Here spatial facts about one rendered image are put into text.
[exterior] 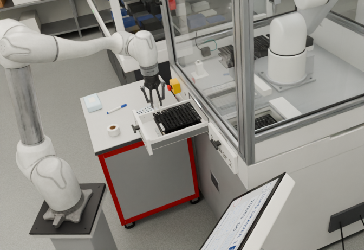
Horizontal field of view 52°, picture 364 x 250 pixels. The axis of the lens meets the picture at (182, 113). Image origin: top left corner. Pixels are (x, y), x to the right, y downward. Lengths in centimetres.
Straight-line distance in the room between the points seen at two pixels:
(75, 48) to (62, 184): 57
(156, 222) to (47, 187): 116
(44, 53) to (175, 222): 160
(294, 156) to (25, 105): 119
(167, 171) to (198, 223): 46
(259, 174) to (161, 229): 113
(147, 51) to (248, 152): 64
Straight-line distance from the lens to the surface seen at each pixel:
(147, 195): 248
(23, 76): 165
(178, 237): 258
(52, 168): 168
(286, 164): 175
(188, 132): 194
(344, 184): 213
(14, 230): 304
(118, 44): 183
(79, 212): 181
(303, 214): 211
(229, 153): 173
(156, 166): 233
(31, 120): 174
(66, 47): 152
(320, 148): 182
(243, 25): 127
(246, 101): 141
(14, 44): 144
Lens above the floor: 208
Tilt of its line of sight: 36 degrees down
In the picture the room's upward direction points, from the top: 9 degrees counter-clockwise
